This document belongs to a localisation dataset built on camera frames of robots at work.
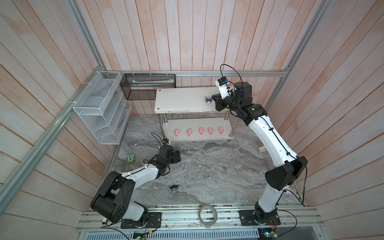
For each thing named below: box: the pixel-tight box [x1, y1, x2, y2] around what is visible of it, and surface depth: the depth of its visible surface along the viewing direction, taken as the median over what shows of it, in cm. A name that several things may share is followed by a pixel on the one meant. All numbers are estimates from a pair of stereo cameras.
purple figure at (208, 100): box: [204, 96, 212, 105], surface depth 78 cm
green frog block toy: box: [126, 154, 136, 166], surface depth 96 cm
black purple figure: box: [168, 184, 179, 193], surface depth 81 cm
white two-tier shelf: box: [154, 86, 234, 141], surface depth 90 cm
